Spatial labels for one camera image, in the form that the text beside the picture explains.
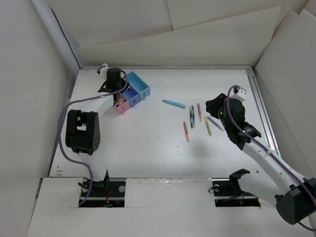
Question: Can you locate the lilac pen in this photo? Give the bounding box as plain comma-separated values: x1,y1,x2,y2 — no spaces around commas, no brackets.
207,116,224,132

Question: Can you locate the pink beige eraser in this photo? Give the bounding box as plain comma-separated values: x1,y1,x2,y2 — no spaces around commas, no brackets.
116,98,125,107

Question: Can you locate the orange pink pen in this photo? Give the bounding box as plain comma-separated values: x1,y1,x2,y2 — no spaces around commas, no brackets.
183,121,190,143

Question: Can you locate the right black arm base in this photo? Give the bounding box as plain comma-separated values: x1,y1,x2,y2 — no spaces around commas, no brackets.
208,169,261,207

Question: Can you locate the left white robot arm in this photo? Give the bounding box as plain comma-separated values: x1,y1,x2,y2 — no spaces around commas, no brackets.
58,64,130,196

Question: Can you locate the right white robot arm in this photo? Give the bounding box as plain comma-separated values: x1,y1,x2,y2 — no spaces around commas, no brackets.
205,93,316,225

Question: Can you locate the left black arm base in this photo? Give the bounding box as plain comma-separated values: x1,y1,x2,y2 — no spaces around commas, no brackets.
78,171,126,208

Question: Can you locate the dark blue plastic bin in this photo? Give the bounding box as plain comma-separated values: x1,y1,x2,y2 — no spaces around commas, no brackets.
123,86,141,107

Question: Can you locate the cream yellow pen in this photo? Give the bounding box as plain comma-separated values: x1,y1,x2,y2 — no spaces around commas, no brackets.
204,117,212,136

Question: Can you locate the light blue plastic bin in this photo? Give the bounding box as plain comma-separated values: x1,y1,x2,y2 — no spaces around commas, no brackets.
126,71,151,100

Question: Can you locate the pink plastic bin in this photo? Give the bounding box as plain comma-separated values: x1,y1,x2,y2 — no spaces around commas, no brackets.
114,97,130,115

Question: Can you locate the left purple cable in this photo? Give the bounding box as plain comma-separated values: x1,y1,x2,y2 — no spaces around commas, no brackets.
56,64,131,205

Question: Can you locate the purple cable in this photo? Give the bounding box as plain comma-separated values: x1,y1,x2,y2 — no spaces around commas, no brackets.
56,64,131,205
226,85,316,230

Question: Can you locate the aluminium rail right side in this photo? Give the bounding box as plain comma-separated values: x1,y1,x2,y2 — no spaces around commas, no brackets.
246,67,280,155

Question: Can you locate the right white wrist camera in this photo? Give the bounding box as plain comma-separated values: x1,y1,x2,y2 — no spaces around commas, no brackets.
231,86,247,102

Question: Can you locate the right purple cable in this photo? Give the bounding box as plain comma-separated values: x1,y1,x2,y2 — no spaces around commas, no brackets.
226,85,316,230

